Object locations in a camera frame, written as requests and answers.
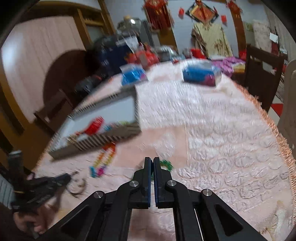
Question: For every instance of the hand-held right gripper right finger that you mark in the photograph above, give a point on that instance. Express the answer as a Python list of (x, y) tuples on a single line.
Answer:
[(159, 185)]

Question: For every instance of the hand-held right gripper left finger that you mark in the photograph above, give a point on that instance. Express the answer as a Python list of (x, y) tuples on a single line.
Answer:
[(145, 183)]

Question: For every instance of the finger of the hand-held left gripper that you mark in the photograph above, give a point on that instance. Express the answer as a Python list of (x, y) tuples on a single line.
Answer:
[(61, 179), (58, 195)]

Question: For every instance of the red tassel ornament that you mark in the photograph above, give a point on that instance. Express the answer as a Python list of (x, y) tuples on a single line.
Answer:
[(94, 126)]

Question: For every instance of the blue knotted ornament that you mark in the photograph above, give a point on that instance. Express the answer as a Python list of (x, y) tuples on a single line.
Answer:
[(107, 128)]

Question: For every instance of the striped cardboard box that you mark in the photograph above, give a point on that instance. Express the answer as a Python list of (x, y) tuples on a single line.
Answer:
[(104, 109)]

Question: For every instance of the person's left hand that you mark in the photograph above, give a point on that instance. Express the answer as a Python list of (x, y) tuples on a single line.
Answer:
[(30, 220)]

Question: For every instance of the dark wooden chair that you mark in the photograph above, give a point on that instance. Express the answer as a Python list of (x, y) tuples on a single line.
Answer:
[(261, 76), (54, 113)]

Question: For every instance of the black plastic bag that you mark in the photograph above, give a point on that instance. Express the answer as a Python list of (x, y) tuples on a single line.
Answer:
[(90, 84)]

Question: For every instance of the round wooden tabletop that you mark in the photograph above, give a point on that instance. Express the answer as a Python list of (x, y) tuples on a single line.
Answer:
[(67, 74)]

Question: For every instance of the blue soft tissue pack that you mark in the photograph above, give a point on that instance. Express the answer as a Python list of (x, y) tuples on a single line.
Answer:
[(134, 74)]

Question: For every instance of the blue and pink tissue box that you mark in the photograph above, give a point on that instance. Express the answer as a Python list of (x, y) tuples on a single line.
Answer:
[(200, 74)]

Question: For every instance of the red plastic bag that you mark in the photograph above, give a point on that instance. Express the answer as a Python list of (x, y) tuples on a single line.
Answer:
[(145, 56)]

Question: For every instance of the dark blue carrier bag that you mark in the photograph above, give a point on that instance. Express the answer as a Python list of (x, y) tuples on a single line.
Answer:
[(115, 53)]

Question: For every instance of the purple cloth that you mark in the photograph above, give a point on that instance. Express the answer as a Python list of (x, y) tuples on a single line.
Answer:
[(227, 64)]

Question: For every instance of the cream ornate upholstered chair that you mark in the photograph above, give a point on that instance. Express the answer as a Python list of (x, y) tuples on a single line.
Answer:
[(288, 111)]

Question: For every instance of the cream floral cloth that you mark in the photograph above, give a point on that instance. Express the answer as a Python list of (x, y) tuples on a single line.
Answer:
[(212, 41)]

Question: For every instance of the pot with lid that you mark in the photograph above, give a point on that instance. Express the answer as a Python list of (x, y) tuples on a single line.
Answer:
[(129, 23)]

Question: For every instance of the wooden cabinet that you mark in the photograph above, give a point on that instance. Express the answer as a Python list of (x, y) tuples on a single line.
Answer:
[(92, 18)]

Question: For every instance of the pink floral cover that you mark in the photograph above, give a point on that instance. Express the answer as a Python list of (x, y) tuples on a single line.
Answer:
[(260, 34)]

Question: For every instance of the red embroidered wall hanging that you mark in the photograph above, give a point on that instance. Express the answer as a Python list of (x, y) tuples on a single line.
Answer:
[(158, 14)]

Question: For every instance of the diamond red wall hanging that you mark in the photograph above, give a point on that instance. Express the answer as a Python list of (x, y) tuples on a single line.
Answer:
[(201, 12)]

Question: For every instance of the red knot wall decoration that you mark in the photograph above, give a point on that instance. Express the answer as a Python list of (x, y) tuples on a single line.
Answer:
[(234, 8)]

